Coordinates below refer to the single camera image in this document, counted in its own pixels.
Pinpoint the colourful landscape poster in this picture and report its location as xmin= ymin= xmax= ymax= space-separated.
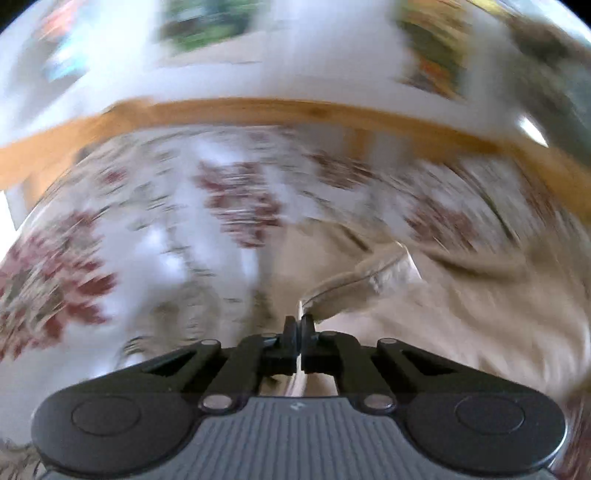
xmin=394 ymin=0 xmax=474 ymax=99

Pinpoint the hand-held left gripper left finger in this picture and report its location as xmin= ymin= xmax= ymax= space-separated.
xmin=134 ymin=316 xmax=301 ymax=412

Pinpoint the wooden bed frame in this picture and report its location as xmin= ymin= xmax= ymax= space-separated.
xmin=0 ymin=96 xmax=591 ymax=224

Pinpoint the blond cartoon character poster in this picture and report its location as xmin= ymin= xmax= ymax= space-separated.
xmin=154 ymin=0 xmax=262 ymax=68

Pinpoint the curled cartoon girl poster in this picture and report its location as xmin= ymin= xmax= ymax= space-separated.
xmin=39 ymin=0 xmax=95 ymax=85

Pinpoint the floral patterned bedsheet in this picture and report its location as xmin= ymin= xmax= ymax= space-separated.
xmin=0 ymin=122 xmax=591 ymax=480

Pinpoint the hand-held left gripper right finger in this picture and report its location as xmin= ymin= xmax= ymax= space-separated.
xmin=301 ymin=315 xmax=463 ymax=412

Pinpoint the beige hooded zip jacket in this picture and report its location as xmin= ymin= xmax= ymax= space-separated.
xmin=259 ymin=228 xmax=591 ymax=403

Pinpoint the clear plastic bag of clothes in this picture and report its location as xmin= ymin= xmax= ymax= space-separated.
xmin=505 ymin=11 xmax=591 ymax=155

